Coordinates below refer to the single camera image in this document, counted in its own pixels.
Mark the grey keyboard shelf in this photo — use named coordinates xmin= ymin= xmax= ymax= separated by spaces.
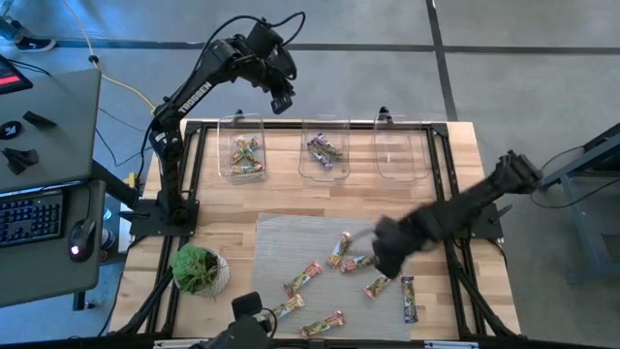
xmin=0 ymin=179 xmax=108 ymax=309

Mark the small black desk item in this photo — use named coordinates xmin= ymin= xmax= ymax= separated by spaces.
xmin=0 ymin=146 xmax=40 ymax=176
xmin=21 ymin=110 xmax=58 ymax=130

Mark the black round disc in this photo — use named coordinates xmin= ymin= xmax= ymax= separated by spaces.
xmin=0 ymin=119 xmax=23 ymax=142

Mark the clear plastic bin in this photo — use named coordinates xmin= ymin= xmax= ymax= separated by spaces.
xmin=297 ymin=115 xmax=353 ymax=184
xmin=372 ymin=111 xmax=433 ymax=184
xmin=216 ymin=112 xmax=267 ymax=185

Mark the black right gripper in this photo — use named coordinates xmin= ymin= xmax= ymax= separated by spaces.
xmin=371 ymin=206 xmax=447 ymax=281

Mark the grey metal cart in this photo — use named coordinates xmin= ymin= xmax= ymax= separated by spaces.
xmin=541 ymin=121 xmax=620 ymax=285

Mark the grey desk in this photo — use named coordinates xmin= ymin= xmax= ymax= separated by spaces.
xmin=0 ymin=67 xmax=103 ymax=195

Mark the person's leg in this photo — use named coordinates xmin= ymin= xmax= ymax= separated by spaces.
xmin=0 ymin=13 xmax=25 ymax=43

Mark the black aluminium table frame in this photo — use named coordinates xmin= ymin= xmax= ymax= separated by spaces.
xmin=109 ymin=107 xmax=523 ymax=349

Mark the person's shoe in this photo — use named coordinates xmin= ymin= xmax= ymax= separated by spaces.
xmin=14 ymin=35 xmax=57 ymax=53

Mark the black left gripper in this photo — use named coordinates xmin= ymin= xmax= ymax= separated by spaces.
xmin=235 ymin=45 xmax=298 ymax=117

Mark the black computer mouse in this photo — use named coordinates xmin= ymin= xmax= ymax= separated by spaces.
xmin=66 ymin=217 xmax=98 ymax=265

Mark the black backlit keyboard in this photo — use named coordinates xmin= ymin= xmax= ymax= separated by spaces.
xmin=0 ymin=189 xmax=66 ymax=249

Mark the yellow cable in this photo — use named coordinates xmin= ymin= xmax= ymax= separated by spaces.
xmin=61 ymin=0 xmax=157 ymax=111

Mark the grey woven placemat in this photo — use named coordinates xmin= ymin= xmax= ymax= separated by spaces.
xmin=251 ymin=211 xmax=413 ymax=341

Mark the white label strip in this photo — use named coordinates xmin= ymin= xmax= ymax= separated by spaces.
xmin=153 ymin=338 xmax=210 ymax=349
xmin=423 ymin=340 xmax=480 ymax=349

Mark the potted green succulent plant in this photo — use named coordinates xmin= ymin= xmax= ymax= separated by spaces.
xmin=169 ymin=242 xmax=232 ymax=299

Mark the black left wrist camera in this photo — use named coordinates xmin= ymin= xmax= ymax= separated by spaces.
xmin=247 ymin=19 xmax=286 ymax=55

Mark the device with red screen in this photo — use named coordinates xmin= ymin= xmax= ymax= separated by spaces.
xmin=0 ymin=53 xmax=34 ymax=96

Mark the purple granola bar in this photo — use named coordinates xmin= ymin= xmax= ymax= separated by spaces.
xmin=308 ymin=147 xmax=345 ymax=171
xmin=307 ymin=133 xmax=340 ymax=155
xmin=400 ymin=275 xmax=419 ymax=325

